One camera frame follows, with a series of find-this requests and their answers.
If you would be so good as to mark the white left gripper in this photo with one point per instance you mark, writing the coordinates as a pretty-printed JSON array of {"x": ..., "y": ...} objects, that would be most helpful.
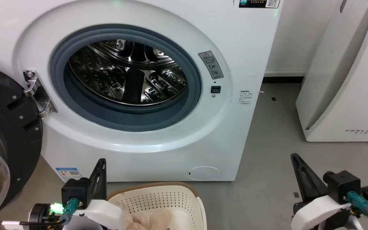
[{"x": 107, "y": 214}]

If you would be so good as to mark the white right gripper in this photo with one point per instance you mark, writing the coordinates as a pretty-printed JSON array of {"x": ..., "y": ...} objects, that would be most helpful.
[{"x": 318, "y": 212}]

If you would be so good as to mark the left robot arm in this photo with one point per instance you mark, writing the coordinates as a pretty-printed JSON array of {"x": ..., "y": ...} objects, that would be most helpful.
[{"x": 40, "y": 213}]

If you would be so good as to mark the black washing machine door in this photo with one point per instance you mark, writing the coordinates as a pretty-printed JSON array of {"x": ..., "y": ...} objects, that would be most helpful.
[{"x": 18, "y": 127}]

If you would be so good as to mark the silver metal door hinge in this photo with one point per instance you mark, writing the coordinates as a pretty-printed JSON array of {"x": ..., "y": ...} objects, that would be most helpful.
[{"x": 38, "y": 92}]

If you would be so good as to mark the stainless steel washing machine drum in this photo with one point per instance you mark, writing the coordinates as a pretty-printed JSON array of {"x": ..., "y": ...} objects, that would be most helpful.
[{"x": 107, "y": 73}]

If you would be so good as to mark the blue energy label sticker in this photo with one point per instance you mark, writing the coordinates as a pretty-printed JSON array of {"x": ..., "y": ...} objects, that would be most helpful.
[{"x": 69, "y": 173}]

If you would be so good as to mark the cream perforated laundry basket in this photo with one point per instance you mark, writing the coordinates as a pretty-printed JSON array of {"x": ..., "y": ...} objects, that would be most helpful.
[{"x": 158, "y": 198}]

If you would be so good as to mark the grey rubber door gasket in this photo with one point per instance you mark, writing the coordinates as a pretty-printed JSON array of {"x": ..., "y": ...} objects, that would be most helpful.
[{"x": 123, "y": 118}]

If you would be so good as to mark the white air purifier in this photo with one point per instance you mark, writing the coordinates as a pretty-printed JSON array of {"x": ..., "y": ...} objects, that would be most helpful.
[{"x": 347, "y": 95}]

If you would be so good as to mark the oval filter cover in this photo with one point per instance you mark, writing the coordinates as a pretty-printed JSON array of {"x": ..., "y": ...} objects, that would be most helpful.
[{"x": 204, "y": 173}]

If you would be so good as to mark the white baseboard strip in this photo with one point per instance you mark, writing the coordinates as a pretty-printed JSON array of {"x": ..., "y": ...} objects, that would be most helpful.
[{"x": 284, "y": 73}]

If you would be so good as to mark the grey warning sticker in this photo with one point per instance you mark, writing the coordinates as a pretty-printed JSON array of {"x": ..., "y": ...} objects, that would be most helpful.
[{"x": 211, "y": 65}]

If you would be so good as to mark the white front-load washing machine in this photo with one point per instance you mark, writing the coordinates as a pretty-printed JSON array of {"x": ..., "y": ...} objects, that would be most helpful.
[{"x": 235, "y": 48}]

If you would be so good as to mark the black QR code sticker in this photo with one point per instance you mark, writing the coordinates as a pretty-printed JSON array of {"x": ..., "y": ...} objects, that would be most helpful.
[{"x": 254, "y": 3}]

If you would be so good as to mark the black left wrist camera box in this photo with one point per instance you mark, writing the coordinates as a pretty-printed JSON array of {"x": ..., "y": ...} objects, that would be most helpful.
[{"x": 75, "y": 191}]

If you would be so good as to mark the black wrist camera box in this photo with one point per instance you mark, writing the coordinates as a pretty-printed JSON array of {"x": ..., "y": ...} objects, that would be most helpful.
[
  {"x": 342, "y": 185},
  {"x": 75, "y": 191}
]

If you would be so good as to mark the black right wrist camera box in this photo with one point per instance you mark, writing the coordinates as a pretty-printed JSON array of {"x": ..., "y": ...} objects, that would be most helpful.
[{"x": 342, "y": 185}]

